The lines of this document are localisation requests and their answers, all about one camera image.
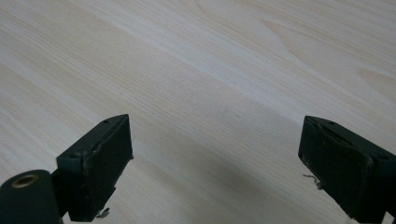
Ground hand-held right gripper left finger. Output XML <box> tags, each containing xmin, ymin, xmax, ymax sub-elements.
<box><xmin>50</xmin><ymin>113</ymin><xmax>134</xmax><ymax>223</ymax></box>

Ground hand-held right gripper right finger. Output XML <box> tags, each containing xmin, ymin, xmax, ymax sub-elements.
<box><xmin>297</xmin><ymin>115</ymin><xmax>396</xmax><ymax>224</ymax></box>

